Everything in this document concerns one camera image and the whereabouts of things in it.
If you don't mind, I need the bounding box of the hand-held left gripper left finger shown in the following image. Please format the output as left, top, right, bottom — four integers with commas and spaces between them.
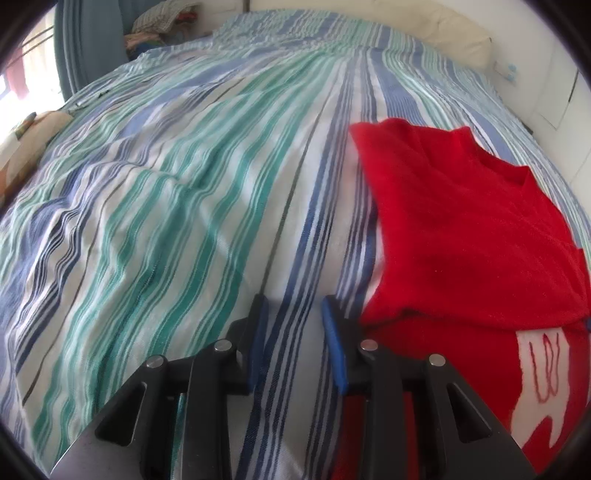
51, 294, 269, 480

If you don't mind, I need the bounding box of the red knitted sweater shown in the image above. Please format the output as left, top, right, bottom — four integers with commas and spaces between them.
332, 117, 591, 480

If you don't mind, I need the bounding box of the blue curtain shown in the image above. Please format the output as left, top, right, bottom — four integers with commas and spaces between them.
53, 0, 139, 100

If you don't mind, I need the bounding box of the white wardrobe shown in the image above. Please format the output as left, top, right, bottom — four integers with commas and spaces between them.
531, 41, 591, 195

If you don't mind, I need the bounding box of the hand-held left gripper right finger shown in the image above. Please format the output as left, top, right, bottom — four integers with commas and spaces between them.
321, 295, 539, 480

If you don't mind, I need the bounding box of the pile of mixed clothes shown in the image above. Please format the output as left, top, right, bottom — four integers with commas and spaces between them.
124, 0, 204, 56

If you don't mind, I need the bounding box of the striped bed cover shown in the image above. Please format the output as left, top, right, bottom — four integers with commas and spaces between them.
0, 11, 568, 480

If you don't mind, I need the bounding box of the wall socket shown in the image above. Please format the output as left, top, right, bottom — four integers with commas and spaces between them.
492, 60, 518, 84

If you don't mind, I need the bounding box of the red hanging cloth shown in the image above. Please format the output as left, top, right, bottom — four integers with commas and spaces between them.
4, 51, 31, 100

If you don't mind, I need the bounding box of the cream pillow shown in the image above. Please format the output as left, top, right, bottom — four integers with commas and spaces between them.
245, 0, 492, 70

